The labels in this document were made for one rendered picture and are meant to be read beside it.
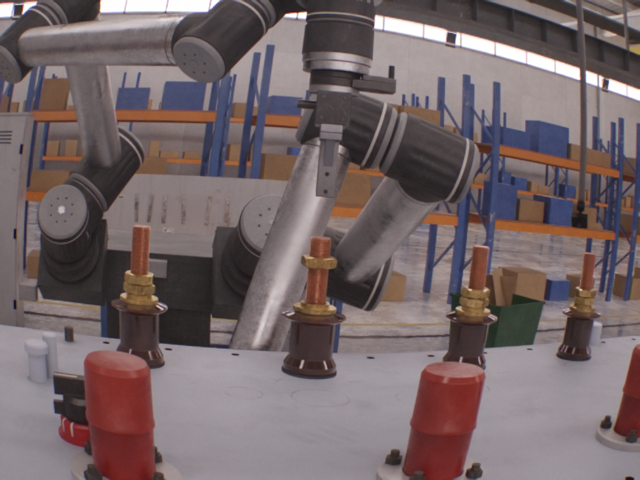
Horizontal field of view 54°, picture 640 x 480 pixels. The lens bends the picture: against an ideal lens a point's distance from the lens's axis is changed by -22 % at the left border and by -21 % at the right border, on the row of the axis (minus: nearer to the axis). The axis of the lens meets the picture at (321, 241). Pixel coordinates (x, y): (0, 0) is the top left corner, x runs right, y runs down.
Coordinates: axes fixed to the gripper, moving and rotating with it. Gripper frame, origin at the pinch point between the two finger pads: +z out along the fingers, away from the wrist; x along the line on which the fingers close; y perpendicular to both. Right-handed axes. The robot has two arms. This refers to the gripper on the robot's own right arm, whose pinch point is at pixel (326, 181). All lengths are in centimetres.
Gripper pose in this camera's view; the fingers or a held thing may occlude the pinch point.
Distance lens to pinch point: 113.8
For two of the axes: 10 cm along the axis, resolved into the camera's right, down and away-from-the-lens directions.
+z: -0.9, 9.9, 1.1
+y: -10.0, -0.9, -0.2
